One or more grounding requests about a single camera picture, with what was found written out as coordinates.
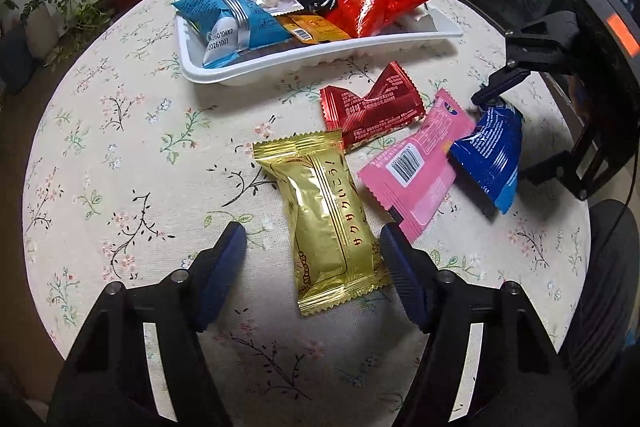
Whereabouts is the dark blue snack packet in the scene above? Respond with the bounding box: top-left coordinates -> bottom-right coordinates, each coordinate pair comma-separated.
449,98 -> 523,215

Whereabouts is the gold snack packet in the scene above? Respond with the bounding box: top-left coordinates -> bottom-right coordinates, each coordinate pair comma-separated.
253,130 -> 390,315

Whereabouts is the floral tablecloth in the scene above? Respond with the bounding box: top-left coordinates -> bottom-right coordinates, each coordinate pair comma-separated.
22,0 -> 592,423

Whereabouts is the dark red candy packet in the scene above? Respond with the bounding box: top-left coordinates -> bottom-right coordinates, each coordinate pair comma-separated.
320,62 -> 426,152

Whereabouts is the silver red wrapper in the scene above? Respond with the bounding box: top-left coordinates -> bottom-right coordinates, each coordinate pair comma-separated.
395,4 -> 436,32

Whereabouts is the light blue snack packet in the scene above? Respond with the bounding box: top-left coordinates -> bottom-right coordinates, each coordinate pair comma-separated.
172,0 -> 293,69

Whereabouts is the white plastic tray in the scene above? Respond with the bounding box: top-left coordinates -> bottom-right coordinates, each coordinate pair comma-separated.
172,0 -> 464,87

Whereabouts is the left leafy plant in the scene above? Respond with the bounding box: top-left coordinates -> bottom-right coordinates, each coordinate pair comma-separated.
20,0 -> 108,68

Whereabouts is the pink barcode snack packet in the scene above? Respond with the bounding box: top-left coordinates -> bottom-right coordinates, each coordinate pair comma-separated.
358,89 -> 475,242

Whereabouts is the large red snack bag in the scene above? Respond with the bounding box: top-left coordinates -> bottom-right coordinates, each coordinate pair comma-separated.
326,0 -> 430,38

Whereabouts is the orange yellow snack stick packet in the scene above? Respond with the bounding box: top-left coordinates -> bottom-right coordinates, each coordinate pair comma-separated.
277,14 -> 350,46

